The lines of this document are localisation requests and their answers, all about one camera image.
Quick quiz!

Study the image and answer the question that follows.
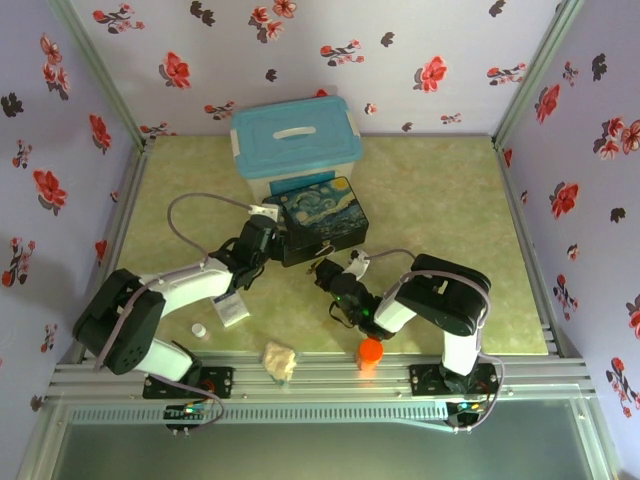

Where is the starry night painted metal box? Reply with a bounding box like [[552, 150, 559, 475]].
[[260, 175, 372, 269]]

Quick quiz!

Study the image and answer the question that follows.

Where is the blue lidded plastic storage box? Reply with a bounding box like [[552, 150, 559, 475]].
[[229, 97, 364, 202]]

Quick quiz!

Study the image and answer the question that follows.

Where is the orange plastic bottle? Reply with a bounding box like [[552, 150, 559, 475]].
[[355, 337, 385, 374]]

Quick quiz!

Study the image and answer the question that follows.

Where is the white blue sachet packet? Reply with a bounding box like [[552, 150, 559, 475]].
[[212, 293, 251, 329]]

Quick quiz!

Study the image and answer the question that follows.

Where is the crumpled beige tissue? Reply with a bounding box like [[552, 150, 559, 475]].
[[262, 341, 299, 389]]

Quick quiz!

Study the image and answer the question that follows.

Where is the grey metal panel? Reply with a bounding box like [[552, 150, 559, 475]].
[[49, 423, 604, 480]]

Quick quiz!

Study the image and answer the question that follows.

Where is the grey left arm cable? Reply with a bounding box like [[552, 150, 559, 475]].
[[92, 192, 257, 374]]

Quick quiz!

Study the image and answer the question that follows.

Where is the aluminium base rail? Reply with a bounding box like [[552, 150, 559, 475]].
[[49, 351, 597, 402]]

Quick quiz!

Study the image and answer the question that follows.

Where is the grey slotted cable duct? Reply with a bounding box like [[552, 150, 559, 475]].
[[69, 403, 451, 426]]

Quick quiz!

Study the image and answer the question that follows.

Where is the grey left base cable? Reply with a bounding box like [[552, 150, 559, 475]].
[[169, 372, 229, 432]]

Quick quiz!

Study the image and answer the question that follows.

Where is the grey base cable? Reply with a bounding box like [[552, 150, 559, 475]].
[[169, 372, 229, 432], [449, 353, 508, 434]]

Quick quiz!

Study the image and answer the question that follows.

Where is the grey right base cable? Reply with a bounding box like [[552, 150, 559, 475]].
[[449, 353, 508, 434]]

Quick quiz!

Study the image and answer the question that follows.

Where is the aluminium corner post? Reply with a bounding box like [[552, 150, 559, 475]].
[[491, 0, 587, 151], [47, 0, 152, 151]]

